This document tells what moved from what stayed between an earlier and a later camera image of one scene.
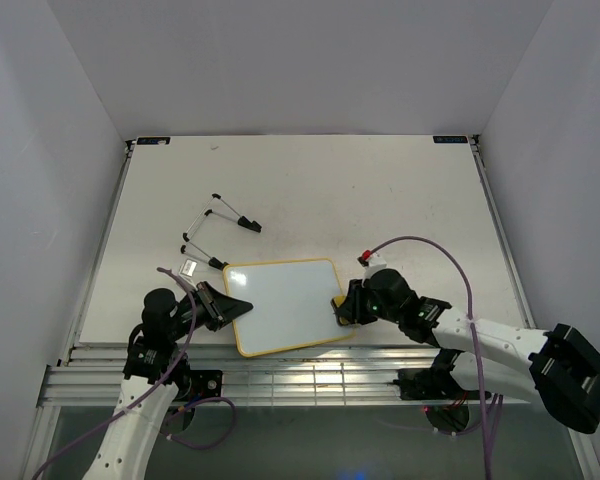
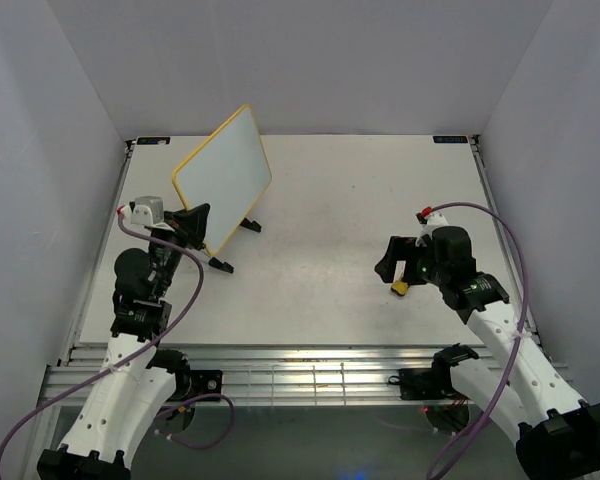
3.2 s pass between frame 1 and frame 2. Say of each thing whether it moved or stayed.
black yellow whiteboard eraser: moved
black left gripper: moved
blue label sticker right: stayed
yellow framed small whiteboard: moved
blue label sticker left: stayed
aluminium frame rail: stayed
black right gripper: moved
